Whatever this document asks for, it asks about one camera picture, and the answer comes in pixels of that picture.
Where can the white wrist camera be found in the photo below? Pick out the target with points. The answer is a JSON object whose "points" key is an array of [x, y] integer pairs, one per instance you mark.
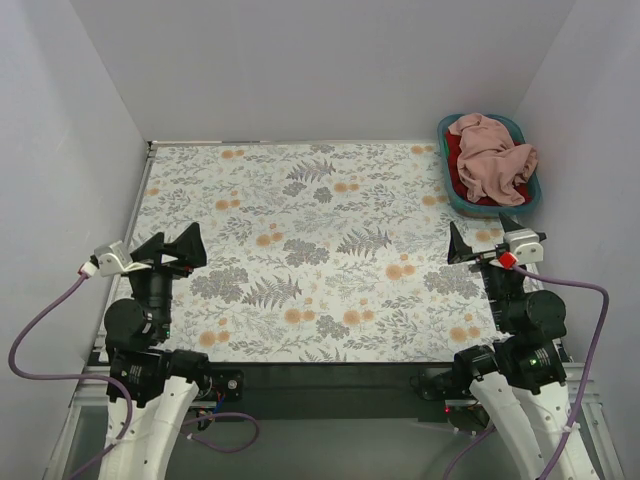
{"points": [[524, 247], [110, 260]]}

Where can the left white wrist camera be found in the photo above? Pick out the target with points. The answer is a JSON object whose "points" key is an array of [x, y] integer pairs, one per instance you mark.
{"points": [[110, 260]]}

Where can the red t shirt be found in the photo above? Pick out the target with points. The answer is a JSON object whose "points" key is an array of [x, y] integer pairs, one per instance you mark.
{"points": [[460, 189]]}

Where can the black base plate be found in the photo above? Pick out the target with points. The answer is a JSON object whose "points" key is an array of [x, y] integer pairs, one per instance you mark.
{"points": [[336, 390]]}

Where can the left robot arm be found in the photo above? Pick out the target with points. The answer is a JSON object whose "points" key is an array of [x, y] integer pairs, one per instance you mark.
{"points": [[150, 390]]}

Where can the pink t shirt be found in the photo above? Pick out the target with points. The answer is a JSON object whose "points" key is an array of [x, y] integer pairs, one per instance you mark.
{"points": [[490, 164]]}

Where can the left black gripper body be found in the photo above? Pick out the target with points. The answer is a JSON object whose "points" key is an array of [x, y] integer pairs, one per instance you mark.
{"points": [[163, 265]]}

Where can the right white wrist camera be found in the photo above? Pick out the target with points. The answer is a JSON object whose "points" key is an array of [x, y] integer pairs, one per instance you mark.
{"points": [[524, 247]]}

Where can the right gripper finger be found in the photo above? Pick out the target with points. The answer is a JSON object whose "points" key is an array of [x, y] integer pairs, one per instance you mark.
{"points": [[459, 251], [508, 224]]}

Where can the floral table cloth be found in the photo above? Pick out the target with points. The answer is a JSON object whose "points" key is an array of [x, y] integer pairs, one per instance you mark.
{"points": [[318, 252]]}

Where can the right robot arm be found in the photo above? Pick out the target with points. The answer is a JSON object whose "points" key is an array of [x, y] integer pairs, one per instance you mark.
{"points": [[520, 380]]}

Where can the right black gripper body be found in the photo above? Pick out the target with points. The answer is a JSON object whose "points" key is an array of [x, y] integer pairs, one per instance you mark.
{"points": [[486, 257]]}

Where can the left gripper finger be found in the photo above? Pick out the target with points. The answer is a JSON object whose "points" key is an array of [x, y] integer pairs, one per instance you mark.
{"points": [[149, 251], [189, 248]]}

